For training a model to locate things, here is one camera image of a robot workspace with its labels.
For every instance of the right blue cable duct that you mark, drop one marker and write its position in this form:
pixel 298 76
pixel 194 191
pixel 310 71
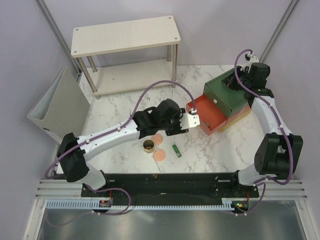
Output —
pixel 247 203

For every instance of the aluminium frame rail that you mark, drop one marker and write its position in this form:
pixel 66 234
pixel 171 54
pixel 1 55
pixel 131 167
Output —
pixel 61 189

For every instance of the white wooden two-tier shelf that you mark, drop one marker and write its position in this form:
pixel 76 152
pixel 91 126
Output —
pixel 117 37

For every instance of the blue cable duct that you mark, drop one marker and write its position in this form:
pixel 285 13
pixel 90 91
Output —
pixel 82 204
pixel 247 203

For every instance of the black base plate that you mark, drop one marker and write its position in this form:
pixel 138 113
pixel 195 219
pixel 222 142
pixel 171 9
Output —
pixel 172 189

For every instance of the gold black round jar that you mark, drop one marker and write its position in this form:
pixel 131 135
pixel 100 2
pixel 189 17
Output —
pixel 148 146

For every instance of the coral drawer box housing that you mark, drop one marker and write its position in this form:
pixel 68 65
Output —
pixel 246 107

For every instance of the green drawer box housing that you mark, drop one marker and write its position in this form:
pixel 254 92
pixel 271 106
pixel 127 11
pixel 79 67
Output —
pixel 237 99

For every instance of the grey file holder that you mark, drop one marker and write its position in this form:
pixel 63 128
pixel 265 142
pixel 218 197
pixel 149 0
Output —
pixel 62 109

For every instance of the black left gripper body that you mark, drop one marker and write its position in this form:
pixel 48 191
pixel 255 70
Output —
pixel 173 127

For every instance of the green drawer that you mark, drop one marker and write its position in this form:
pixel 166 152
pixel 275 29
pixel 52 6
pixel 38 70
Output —
pixel 218 93

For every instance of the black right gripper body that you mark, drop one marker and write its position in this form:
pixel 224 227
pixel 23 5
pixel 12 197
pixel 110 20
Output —
pixel 234 83

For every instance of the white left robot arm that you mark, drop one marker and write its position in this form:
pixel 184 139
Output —
pixel 75 152

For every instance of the yellow drawer box housing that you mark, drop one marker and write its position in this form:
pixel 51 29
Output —
pixel 234 119

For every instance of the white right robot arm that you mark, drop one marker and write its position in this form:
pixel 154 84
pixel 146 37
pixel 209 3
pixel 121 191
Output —
pixel 278 154

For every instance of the coral drawer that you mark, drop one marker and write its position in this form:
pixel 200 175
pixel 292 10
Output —
pixel 208 112

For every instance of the left blue cable duct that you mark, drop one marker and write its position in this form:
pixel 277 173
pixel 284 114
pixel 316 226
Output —
pixel 82 204

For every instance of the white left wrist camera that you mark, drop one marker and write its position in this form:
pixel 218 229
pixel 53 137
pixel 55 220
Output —
pixel 189 119

